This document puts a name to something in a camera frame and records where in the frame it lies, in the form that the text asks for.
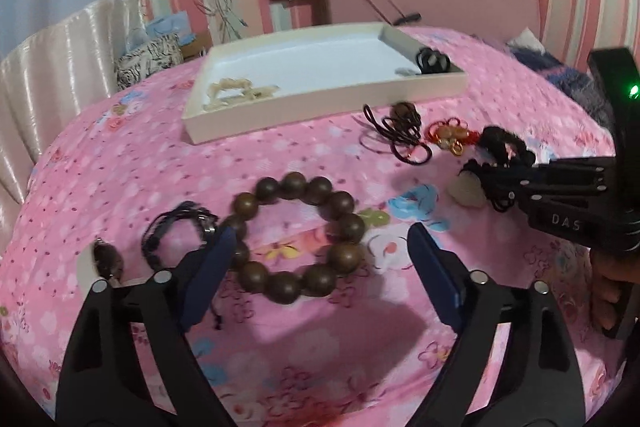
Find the cream satin curtain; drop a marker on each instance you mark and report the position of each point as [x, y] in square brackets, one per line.
[60, 72]

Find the pink floral bedsheet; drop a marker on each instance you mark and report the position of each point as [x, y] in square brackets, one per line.
[150, 157]

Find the dark blue blanket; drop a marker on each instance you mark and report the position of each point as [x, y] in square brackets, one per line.
[565, 77]

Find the black fuzzy scrunchie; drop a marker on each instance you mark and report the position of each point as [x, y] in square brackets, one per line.
[500, 142]

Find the brown cardboard box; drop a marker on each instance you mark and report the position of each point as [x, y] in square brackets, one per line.
[195, 46]

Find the light blue gift bag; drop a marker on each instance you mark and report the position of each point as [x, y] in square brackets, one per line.
[167, 27]

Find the white pillow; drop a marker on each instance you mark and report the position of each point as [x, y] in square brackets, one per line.
[525, 39]

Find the white shallow tray box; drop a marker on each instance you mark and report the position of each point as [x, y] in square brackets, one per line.
[310, 67]

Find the person's right hand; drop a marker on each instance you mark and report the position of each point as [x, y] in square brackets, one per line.
[605, 299]

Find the black white floral gift bag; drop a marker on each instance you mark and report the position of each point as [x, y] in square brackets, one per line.
[150, 62]

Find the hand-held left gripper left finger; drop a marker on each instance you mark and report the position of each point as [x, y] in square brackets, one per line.
[210, 277]

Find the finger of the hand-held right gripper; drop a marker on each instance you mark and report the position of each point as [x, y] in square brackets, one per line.
[550, 194]
[570, 169]

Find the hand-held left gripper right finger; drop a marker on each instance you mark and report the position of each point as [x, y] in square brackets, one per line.
[435, 267]

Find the red knot gold charm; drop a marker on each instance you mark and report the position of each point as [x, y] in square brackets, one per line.
[450, 134]

